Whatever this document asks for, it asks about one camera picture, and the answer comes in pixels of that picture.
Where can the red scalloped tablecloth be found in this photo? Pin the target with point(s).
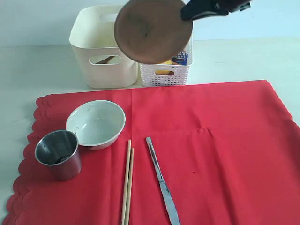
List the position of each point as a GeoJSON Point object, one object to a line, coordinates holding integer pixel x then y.
{"type": "Point", "coordinates": [229, 153]}

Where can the right wooden chopstick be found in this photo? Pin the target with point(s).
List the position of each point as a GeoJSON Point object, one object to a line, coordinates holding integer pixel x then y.
{"type": "Point", "coordinates": [129, 187]}

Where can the brown wooden plate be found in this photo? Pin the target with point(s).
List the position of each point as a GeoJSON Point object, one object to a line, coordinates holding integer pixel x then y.
{"type": "Point", "coordinates": [152, 31]}

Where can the silver table knife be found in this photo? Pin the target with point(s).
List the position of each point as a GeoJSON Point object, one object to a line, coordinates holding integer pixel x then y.
{"type": "Point", "coordinates": [168, 200]}

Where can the left wooden chopstick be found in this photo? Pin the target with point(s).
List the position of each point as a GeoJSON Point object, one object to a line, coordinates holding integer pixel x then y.
{"type": "Point", "coordinates": [123, 213]}

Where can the dark wooden spoon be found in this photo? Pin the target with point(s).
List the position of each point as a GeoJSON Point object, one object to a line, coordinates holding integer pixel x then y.
{"type": "Point", "coordinates": [105, 61]}

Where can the white ceramic bowl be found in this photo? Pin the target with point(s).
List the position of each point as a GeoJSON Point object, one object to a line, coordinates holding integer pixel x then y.
{"type": "Point", "coordinates": [97, 124]}

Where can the white lattice plastic basket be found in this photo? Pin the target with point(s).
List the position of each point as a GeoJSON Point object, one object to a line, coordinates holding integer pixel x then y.
{"type": "Point", "coordinates": [150, 79]}

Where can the small milk carton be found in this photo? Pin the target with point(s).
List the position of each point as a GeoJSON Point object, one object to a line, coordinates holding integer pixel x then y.
{"type": "Point", "coordinates": [182, 57]}

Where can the yellow lemon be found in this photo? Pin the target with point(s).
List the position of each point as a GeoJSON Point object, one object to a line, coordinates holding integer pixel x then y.
{"type": "Point", "coordinates": [164, 72]}

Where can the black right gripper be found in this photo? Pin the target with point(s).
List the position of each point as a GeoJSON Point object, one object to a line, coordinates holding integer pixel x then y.
{"type": "Point", "coordinates": [200, 9]}

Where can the cream plastic bin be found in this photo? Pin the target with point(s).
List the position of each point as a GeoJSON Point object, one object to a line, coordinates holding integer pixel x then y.
{"type": "Point", "coordinates": [92, 40]}

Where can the wooden chopstick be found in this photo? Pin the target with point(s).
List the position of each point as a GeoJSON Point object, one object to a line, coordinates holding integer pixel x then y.
{"type": "Point", "coordinates": [129, 187]}
{"type": "Point", "coordinates": [123, 213]}

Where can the stainless steel cup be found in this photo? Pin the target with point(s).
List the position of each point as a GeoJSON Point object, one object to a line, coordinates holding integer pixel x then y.
{"type": "Point", "coordinates": [58, 151]}

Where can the fried chicken nugget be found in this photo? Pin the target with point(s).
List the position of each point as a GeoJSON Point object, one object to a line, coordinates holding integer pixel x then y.
{"type": "Point", "coordinates": [175, 67]}

